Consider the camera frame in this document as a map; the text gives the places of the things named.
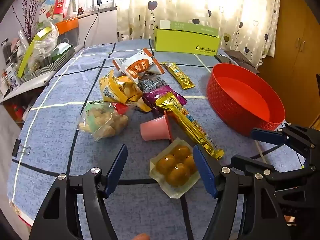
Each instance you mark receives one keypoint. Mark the black binder clip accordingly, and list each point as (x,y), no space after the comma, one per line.
(17,147)

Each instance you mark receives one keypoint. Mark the person's left hand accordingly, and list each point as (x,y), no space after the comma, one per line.
(141,237)

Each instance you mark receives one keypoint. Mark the colourful printed carton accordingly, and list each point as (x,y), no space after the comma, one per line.
(48,2)

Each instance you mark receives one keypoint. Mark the clear bag of puffs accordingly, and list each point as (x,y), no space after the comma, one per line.
(107,122)

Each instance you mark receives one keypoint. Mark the braised egg packet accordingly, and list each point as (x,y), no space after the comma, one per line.
(175,165)

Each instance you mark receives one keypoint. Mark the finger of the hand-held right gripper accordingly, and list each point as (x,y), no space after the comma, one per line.
(267,135)
(250,163)

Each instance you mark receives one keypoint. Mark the clear plastic bag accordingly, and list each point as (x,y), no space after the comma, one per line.
(48,42)

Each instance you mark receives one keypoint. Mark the purple decorative branches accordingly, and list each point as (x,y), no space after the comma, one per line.
(28,12)

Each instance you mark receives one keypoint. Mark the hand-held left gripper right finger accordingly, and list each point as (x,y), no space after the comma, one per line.
(205,172)

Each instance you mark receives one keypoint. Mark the patterned tray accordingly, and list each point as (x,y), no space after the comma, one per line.
(47,67)

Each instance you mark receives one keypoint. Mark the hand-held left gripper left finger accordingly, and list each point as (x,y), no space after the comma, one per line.
(117,170)

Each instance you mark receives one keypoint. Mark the purple snack packet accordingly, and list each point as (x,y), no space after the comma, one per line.
(160,96)

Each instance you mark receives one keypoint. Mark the red container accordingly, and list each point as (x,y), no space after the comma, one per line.
(16,112)

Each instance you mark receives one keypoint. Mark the yellow chip bag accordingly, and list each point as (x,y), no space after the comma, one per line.
(120,87)

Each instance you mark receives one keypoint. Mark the green packet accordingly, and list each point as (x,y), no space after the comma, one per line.
(61,48)

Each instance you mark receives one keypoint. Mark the long gold snack bar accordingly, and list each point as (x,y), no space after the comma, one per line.
(190,127)

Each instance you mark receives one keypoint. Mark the yellow-green box lid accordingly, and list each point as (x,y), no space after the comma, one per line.
(27,55)

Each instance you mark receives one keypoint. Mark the short gold snack bar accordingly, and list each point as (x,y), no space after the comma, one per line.
(180,76)

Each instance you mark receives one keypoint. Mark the dark brown snack packet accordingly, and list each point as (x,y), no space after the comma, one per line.
(151,83)

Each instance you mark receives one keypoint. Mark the orange box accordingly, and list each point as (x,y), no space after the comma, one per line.
(67,25)

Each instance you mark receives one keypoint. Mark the heart print curtain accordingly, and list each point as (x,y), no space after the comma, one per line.
(200,5)

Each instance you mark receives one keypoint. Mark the orange white snack packet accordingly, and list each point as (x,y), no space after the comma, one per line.
(136,67)

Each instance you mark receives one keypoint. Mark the green cardboard box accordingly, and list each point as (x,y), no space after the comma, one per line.
(185,42)

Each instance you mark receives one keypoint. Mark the black smartphone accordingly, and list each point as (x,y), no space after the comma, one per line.
(222,58)

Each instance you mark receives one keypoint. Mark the wooden wardrobe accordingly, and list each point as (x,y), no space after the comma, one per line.
(295,42)

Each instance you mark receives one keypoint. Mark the dark checked cloth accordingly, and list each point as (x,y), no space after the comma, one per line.
(237,56)

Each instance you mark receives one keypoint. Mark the white side shelf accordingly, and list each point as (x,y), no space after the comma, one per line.
(25,86)

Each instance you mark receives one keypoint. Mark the pink jelly cup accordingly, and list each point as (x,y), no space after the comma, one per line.
(153,128)

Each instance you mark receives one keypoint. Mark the red plastic basket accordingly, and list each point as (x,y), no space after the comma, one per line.
(245,92)

